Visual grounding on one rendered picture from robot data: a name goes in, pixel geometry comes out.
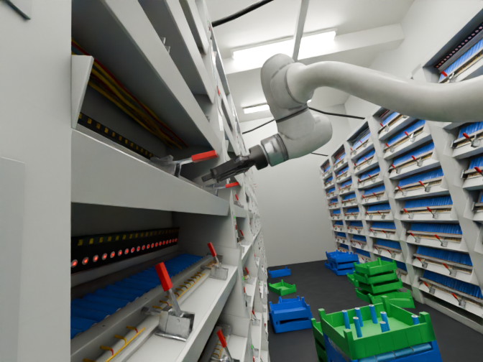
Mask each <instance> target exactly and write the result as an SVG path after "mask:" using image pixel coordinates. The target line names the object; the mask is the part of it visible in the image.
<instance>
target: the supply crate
mask: <svg viewBox="0 0 483 362"><path fill-rule="evenodd" d="M381 298H382V303H378V304H374V308H375V312H376V316H377V322H378V323H377V324H375V323H373V322H372V316H371V312H370V309H369V305H368V306H364V307H359V309H360V312H361V316H362V322H363V325H364V326H363V327H361V330H362V337H361V338H358V337H357V333H356V329H355V325H354V319H353V317H356V313H355V309H350V310H347V314H348V318H349V324H350V328H351V329H346V328H345V324H344V318H343V314H342V311H340V312H334V313H330V314H327V315H326V313H325V310H324V309H323V308H322V309H318V312H319V317H320V321H321V328H322V331H323V332H324V333H325V334H326V335H327V336H328V337H329V338H330V339H331V340H332V341H333V342H334V343H335V344H336V345H337V346H338V347H339V348H340V349H341V350H342V351H343V352H344V353H345V354H346V355H347V356H348V357H349V358H350V359H351V360H352V361H354V360H357V359H360V358H366V357H369V356H374V355H377V354H381V353H386V352H390V351H395V350H398V349H401V348H407V347H410V346H413V345H418V344H422V343H427V342H431V341H434V340H436V337H435V333H434V330H433V326H432V322H431V318H430V315H429V314H428V313H427V312H419V314H420V317H419V316H418V319H419V323H420V324H417V325H413V320H412V317H411V315H414V314H413V313H411V312H408V311H406V310H404V309H401V308H399V307H397V306H394V305H392V304H390V301H389V298H388V297H387V296H381ZM381 312H386V314H387V319H388V323H389V326H390V331H386V332H383V333H382V331H381V327H380V321H382V317H381V314H380V313H381Z"/></svg>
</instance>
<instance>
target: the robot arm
mask: <svg viewBox="0 0 483 362"><path fill-rule="evenodd" d="M260 79H261V84H262V90H263V93H264V97H265V100H266V102H267V105H268V107H269V110H270V112H271V114H272V115H273V117H274V119H275V122H276V125H277V131H278V133H276V134H273V135H272V136H269V137H267V138H265V139H263V140H261V141H260V144H261V145H259V144H257V145H254V146H253V147H250V148H249V154H248V155H245V156H244V155H243V156H241V155H240V154H239V155H237V156H236V157H235V158H233V159H230V160H229V161H227V162H224V163H223V164H220V165H219V166H217V167H214V168H213V169H210V172H209V173H206V174H204V175H201V176H200V177H197V178H195V179H193V180H191V182H194V183H195V184H197V185H200V186H201V187H203V185H206V186H209V185H211V184H213V183H215V182H217V183H218V184H219V183H220V182H221V181H223V180H226V179H229V178H230V177H234V176H236V175H239V174H241V173H244V172H247V170H249V168H250V167H253V166H255V167H256V169H257V170H261V169H264V168H265V167H267V166H268V165H270V166H271V167H274V166H276V165H278V164H281V163H283V162H286V161H288V160H290V159H297V158H300V157H303V156H305V155H307V154H310V153H312V152H314V151H315V150H317V149H319V148H321V147H322V146H324V145H325V144H327V143H328V142H329V141H330V140H331V138H332V135H333V129H332V125H331V122H330V120H329V119H328V118H327V117H326V116H323V115H318V114H315V115H312V114H311V112H310V110H309V108H308V104H307V102H308V101H309V100H310V99H312V97H313V94H314V91H315V90H316V89H317V88H321V87H329V88H334V89H336V90H339V91H342V92H345V93H348V94H349V95H352V96H355V97H357V98H360V99H362V100H365V101H368V102H370V103H373V104H375V105H378V106H381V107H383V108H386V109H388V110H391V111H394V112H396V113H400V114H402V115H405V116H409V117H412V118H415V119H422V120H426V121H437V122H449V123H462V122H480V121H483V75H481V76H479V77H476V78H472V79H469V80H464V81H461V82H456V83H427V82H422V81H418V80H412V79H409V78H404V77H400V76H397V75H392V74H389V73H384V72H380V71H377V70H372V69H369V68H363V67H360V66H357V65H351V64H348V63H345V62H335V61H325V62H317V63H313V64H311V65H307V66H305V65H304V64H302V63H299V62H297V63H295V62H294V60H293V59H292V58H291V57H290V56H289V55H287V54H285V53H281V52H279V53H276V54H273V55H272V56H270V57H269V58H267V59H266V60H265V62H264V63H263V65H262V68H261V71H260ZM219 181H220V182H219Z"/></svg>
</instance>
